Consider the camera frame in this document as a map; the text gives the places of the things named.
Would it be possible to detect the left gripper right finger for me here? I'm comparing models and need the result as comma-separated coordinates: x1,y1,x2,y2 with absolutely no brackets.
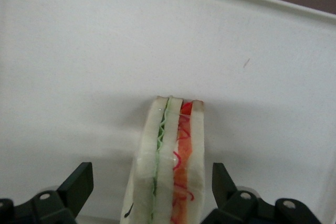
202,162,324,224

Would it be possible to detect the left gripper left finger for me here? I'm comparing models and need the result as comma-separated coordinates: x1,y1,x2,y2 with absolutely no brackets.
0,162,95,224

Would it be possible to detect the layered toy sandwich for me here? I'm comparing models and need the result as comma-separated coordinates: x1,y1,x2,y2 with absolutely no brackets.
119,95,205,224

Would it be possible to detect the cream plastic tray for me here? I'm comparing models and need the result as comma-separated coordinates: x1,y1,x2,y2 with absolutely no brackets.
0,0,336,224

